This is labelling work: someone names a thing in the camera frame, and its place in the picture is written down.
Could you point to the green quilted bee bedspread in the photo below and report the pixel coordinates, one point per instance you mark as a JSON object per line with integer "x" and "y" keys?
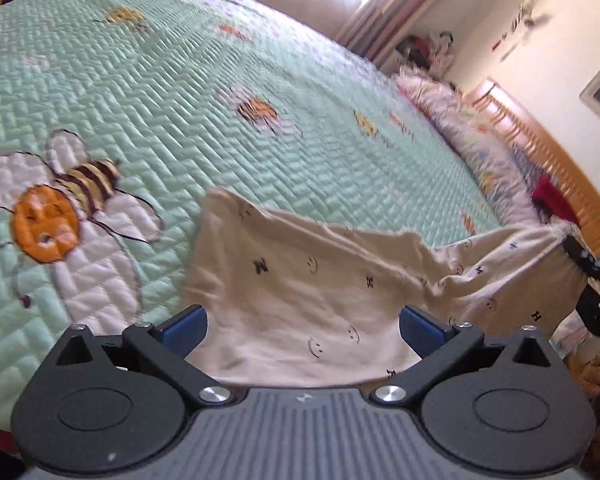
{"x": 116, "y": 116}

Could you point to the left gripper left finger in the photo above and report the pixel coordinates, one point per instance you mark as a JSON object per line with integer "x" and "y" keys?
{"x": 160, "y": 351}

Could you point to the wooden headboard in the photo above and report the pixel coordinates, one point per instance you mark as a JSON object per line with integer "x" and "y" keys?
{"x": 515, "y": 125}

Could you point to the cluttered nightstand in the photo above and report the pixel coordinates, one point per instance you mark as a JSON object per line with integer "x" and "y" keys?
{"x": 435, "y": 54}

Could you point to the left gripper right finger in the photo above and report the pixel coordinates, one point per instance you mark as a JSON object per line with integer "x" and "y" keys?
{"x": 442, "y": 349}

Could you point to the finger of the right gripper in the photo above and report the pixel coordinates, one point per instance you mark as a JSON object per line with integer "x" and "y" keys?
{"x": 581, "y": 256}

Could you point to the dark red cloth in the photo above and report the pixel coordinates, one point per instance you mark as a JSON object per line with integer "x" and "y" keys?
{"x": 551, "y": 203}

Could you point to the floral folded duvet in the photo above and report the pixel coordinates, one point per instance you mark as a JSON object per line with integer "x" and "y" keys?
{"x": 475, "y": 140}

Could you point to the beige smiley print baby garment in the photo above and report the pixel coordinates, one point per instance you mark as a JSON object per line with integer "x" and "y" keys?
{"x": 296, "y": 303}

